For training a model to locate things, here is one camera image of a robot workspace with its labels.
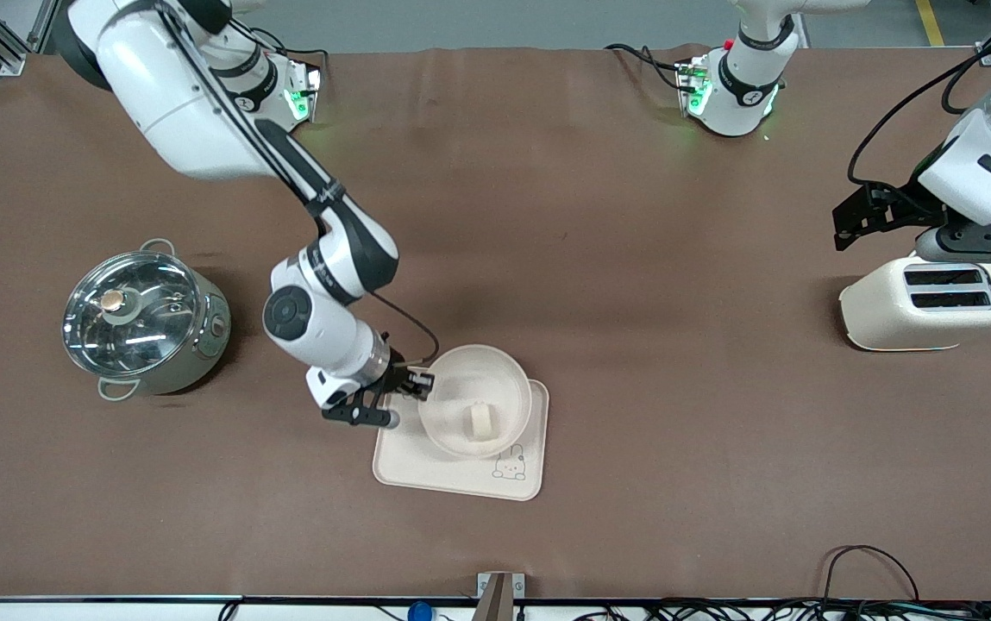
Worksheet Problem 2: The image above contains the black cable bundle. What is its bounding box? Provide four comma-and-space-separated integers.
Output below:
573, 599, 991, 621

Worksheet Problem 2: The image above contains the steel pot with glass lid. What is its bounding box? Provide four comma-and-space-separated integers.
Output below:
62, 239, 232, 403

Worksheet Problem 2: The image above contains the cream round plate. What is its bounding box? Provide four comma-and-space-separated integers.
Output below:
417, 344, 534, 460

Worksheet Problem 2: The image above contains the cream rabbit print tray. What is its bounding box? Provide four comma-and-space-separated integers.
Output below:
372, 379, 550, 502

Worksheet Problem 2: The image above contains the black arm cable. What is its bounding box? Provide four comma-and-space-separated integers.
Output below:
369, 289, 442, 365
845, 30, 991, 186

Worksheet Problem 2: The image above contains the black base cable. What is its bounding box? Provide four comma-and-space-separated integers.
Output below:
245, 26, 330, 87
605, 43, 687, 91

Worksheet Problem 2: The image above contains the cream two-slot toaster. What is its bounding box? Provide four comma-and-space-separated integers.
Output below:
838, 255, 991, 353

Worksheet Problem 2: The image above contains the brown table mat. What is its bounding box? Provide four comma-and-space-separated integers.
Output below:
0, 45, 991, 602

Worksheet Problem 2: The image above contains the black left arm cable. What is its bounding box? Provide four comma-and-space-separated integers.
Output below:
845, 30, 991, 186

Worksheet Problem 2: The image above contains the glass pot lid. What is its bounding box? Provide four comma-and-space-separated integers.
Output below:
62, 251, 203, 378

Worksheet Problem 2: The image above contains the grey metal camera bracket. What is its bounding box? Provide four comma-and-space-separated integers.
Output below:
471, 571, 525, 621

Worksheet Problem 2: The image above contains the black right base cable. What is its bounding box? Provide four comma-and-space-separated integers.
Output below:
245, 26, 330, 87

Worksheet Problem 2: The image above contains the black left base cable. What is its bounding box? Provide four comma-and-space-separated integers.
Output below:
605, 43, 687, 91

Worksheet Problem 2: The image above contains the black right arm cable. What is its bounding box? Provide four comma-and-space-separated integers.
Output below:
369, 289, 442, 365

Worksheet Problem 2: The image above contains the black looped cable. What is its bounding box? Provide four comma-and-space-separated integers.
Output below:
822, 544, 921, 605

